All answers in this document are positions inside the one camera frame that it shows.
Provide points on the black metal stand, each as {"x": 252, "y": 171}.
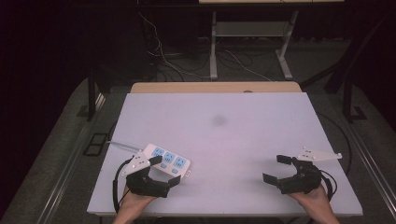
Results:
{"x": 91, "y": 93}
{"x": 350, "y": 99}

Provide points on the person's left hand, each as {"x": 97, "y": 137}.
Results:
{"x": 130, "y": 207}

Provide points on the white foam board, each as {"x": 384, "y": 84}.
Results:
{"x": 224, "y": 140}

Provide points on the wooden table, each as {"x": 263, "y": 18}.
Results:
{"x": 214, "y": 87}

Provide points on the black rectangular floor frame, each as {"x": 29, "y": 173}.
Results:
{"x": 97, "y": 144}

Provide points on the white power strip blue sockets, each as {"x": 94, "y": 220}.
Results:
{"x": 169, "y": 159}

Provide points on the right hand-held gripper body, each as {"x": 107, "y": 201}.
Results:
{"x": 306, "y": 182}

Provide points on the metal floor rail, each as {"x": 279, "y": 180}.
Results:
{"x": 67, "y": 165}
{"x": 372, "y": 168}

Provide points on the person's right hand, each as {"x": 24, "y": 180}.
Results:
{"x": 316, "y": 205}

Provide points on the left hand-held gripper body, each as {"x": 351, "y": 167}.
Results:
{"x": 146, "y": 186}

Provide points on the white metal desk frame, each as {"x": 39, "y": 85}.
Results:
{"x": 249, "y": 29}

